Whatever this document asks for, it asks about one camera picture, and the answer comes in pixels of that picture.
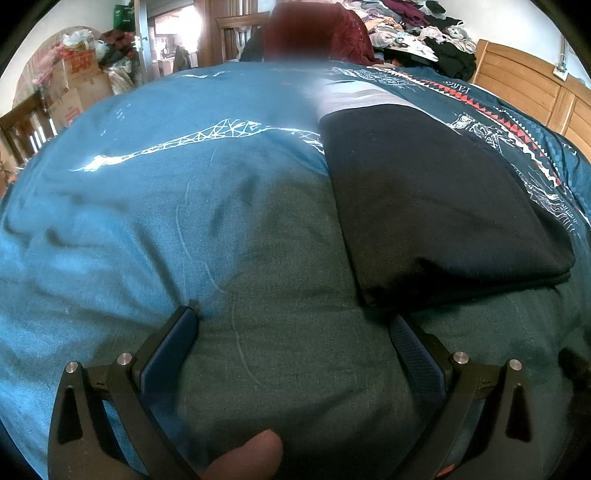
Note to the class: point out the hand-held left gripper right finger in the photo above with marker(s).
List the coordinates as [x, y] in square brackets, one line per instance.
[415, 355]

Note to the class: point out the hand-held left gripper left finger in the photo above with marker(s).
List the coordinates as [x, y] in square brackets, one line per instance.
[168, 350]

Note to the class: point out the black and grey jacket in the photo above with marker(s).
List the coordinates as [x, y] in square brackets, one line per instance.
[438, 194]

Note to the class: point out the heap of dark clothes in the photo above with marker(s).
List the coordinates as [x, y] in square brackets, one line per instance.
[114, 46]

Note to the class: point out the pile of mixed clothes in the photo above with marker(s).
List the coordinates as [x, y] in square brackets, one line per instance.
[425, 32]

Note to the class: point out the person's left hand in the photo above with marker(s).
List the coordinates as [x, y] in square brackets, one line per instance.
[249, 454]

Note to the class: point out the teal printed bed sheet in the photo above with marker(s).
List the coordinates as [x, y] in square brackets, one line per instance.
[184, 207]

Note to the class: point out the wooden chair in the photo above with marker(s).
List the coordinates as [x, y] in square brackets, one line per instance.
[240, 27]
[23, 129]

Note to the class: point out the cardboard box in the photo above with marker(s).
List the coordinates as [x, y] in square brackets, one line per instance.
[78, 99]
[79, 67]

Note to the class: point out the wooden headboard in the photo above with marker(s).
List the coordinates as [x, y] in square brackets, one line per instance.
[531, 87]

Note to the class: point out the white plastic bag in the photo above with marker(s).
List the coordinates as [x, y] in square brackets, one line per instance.
[78, 39]

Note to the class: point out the maroon knit sweater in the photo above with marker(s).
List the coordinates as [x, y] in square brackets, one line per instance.
[323, 32]

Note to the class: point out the green box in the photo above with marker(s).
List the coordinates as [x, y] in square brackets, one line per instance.
[123, 16]

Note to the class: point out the wall socket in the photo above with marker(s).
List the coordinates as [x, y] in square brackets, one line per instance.
[562, 68]

